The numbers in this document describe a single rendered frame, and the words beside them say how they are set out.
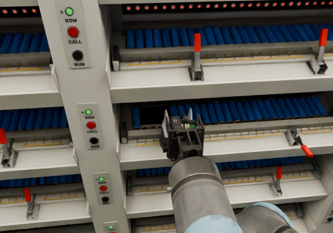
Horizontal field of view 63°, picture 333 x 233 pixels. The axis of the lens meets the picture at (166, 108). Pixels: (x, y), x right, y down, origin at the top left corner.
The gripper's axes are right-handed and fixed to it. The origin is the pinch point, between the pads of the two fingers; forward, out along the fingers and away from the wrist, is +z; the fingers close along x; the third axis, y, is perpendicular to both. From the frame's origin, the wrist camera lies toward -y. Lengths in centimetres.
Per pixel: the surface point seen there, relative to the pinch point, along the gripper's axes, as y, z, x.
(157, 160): -7.8, -5.6, 5.3
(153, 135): -3.3, -1.3, 5.7
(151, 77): 14.0, -3.7, 5.9
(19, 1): 29.7, -5.5, 27.1
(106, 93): 12.0, -6.3, 15.1
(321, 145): -7.1, -6.0, -37.1
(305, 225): -46, -3, -46
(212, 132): -3.6, -1.3, -9.4
